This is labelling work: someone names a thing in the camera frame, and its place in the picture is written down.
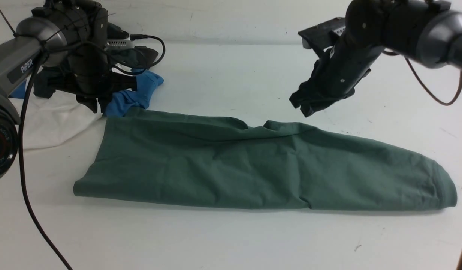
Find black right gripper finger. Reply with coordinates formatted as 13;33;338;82
289;81;324;109
301;96;349;117

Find brown right arm cable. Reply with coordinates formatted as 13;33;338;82
383;49;462;270

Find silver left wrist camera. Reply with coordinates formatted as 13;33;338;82
104;33;148;51

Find white shirt in pile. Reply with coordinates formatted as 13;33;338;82
22;91;103;150

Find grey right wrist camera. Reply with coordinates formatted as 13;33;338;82
298;17;345;52

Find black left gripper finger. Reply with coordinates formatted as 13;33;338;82
111;73;137;92
76;94;109;114

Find blue shirt in pile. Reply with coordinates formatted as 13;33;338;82
32;69;164;117

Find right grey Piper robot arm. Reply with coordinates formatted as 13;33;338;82
289;0;462;117

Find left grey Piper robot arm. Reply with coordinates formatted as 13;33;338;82
0;0;163;179

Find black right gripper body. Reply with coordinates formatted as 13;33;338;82
313;22;384;102

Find green long-sleeved shirt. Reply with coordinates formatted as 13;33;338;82
73;108;458;212

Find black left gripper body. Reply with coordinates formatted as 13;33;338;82
67;4;112;102

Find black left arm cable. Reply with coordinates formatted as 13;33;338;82
18;34;166;270

